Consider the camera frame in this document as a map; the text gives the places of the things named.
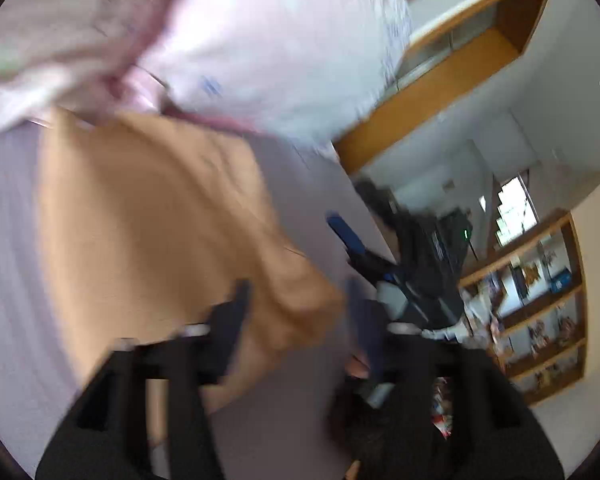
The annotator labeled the lavender bed sheet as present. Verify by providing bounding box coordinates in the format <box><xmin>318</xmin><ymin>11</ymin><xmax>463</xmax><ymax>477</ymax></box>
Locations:
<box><xmin>0</xmin><ymin>122</ymin><xmax>389</xmax><ymax>479</ymax></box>

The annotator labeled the wooden bookshelf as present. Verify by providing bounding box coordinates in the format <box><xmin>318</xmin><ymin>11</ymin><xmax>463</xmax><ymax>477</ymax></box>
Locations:
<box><xmin>458</xmin><ymin>209</ymin><xmax>588</xmax><ymax>406</ymax></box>

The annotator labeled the floral pillow with tree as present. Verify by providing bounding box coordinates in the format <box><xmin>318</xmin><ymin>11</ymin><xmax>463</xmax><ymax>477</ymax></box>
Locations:
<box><xmin>0</xmin><ymin>0</ymin><xmax>171</xmax><ymax>131</ymax></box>

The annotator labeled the tan fleece garment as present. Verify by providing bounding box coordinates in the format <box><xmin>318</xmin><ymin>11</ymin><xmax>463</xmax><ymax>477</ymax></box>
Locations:
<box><xmin>38</xmin><ymin>109</ymin><xmax>343</xmax><ymax>412</ymax></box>

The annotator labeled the wooden frosted glass headboard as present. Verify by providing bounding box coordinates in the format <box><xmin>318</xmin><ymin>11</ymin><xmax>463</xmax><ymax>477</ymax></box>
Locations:
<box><xmin>336</xmin><ymin>0</ymin><xmax>547</xmax><ymax>174</ymax></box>

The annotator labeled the floral pillow with stars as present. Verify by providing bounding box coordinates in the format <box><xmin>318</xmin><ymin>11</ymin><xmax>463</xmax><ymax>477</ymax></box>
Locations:
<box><xmin>138</xmin><ymin>0</ymin><xmax>412</xmax><ymax>144</ymax></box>

